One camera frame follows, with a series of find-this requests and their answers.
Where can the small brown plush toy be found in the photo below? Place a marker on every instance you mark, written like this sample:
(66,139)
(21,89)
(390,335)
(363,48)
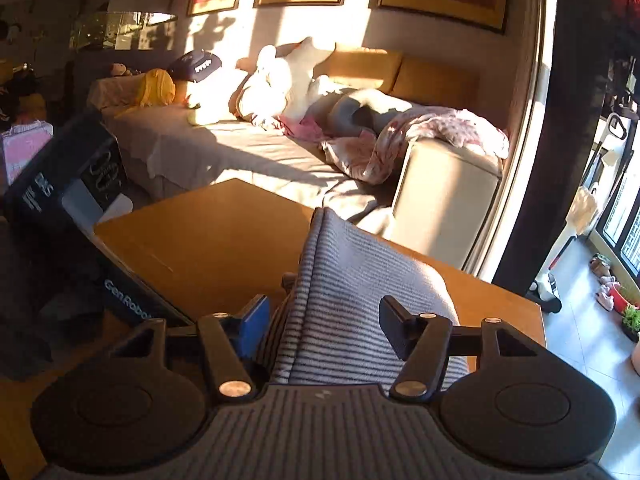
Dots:
(120,70)

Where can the green seedling tray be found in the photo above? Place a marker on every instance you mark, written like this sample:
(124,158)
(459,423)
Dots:
(632,322)

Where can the red basin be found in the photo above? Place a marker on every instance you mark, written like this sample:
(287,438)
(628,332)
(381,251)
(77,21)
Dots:
(622,300)

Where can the grey pillow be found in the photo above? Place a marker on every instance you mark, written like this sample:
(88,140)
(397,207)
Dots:
(360,110)

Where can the yellow plush toy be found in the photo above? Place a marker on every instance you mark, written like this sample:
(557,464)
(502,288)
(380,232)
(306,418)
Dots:
(157,87)

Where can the pink floral blanket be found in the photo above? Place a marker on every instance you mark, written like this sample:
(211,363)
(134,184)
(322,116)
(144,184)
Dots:
(430,125)

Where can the glass shelf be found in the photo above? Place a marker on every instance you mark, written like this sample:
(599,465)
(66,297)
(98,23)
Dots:
(120,30)

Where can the sheer beige curtain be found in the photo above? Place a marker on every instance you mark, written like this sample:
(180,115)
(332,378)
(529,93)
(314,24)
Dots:
(530,110)

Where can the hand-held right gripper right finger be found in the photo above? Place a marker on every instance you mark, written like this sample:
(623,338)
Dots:
(397,327)

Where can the white plush toy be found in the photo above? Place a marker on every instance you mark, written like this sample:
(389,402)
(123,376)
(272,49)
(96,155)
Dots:
(280,80)

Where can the beige sofa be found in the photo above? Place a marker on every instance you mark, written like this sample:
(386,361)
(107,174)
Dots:
(225,155)

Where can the dark pink cloth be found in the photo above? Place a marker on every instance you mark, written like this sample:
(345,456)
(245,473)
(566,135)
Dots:
(305,127)

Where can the small brown plant pot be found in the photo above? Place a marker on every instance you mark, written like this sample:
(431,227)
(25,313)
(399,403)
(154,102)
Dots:
(600,265)

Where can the pink box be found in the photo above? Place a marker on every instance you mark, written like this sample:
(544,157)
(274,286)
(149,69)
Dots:
(25,152)

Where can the striped knit pants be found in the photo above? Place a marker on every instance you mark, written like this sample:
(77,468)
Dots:
(350,285)

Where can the dark curtain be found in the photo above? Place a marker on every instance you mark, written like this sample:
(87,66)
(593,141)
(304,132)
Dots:
(565,110)

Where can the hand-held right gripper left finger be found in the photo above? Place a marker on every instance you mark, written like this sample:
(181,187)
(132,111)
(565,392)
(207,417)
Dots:
(255,325)

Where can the pair of pink slippers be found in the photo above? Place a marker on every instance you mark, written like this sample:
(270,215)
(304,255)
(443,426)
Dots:
(607,295)

